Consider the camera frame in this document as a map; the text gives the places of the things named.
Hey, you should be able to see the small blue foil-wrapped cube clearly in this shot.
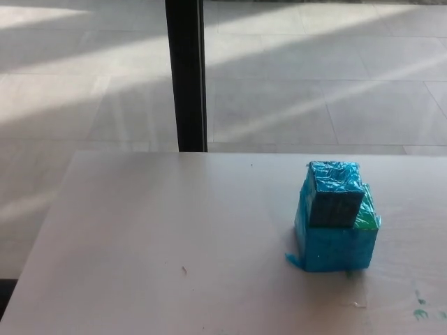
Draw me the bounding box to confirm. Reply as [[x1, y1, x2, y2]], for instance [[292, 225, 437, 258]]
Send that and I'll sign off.
[[302, 160, 365, 230]]

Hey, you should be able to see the big blue foil-wrapped cube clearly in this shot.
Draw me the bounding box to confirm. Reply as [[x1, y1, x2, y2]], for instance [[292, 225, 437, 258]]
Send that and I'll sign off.
[[284, 182, 382, 274]]

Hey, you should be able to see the black vertical window post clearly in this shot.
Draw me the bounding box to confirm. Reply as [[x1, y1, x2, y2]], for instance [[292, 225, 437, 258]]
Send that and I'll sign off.
[[164, 0, 210, 154]]

